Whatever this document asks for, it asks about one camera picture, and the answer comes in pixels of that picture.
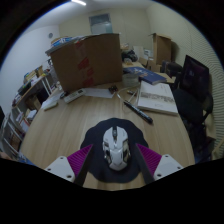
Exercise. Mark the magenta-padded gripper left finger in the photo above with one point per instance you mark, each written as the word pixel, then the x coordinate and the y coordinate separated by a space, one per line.
pixel 75 163

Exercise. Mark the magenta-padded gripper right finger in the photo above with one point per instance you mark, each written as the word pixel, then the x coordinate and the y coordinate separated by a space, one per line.
pixel 151 161

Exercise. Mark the white computer mouse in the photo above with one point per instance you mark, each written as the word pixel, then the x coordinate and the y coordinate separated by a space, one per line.
pixel 115 150

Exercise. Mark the black mouse pad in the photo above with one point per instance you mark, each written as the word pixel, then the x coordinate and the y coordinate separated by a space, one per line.
pixel 95 136

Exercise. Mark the black marker pen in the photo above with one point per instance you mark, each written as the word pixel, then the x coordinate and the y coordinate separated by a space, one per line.
pixel 139 112

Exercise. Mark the thick white book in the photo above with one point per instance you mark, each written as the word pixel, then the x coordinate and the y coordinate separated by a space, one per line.
pixel 156 98

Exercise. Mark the small black tangled object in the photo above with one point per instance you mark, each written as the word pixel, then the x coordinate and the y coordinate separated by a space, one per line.
pixel 63 94

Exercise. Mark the plain white paper sheet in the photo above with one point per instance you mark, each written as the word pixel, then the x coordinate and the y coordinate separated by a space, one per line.
pixel 99 92

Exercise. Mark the black office chair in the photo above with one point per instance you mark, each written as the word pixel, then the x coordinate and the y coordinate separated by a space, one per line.
pixel 195 96

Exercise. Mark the clear plastic container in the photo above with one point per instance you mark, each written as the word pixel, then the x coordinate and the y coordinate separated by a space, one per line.
pixel 130 80

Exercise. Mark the blue book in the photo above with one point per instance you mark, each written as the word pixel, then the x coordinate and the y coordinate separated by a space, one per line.
pixel 148 75

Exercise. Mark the large brown cardboard box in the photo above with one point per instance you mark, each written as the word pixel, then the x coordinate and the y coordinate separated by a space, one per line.
pixel 86 63

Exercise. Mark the small brown cardboard box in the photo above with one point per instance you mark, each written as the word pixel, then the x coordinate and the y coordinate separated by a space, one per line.
pixel 162 48

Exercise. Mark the ceiling light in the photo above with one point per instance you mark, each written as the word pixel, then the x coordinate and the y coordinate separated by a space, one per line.
pixel 78 2

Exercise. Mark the grey wall window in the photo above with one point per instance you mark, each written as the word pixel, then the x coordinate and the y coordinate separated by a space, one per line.
pixel 100 23

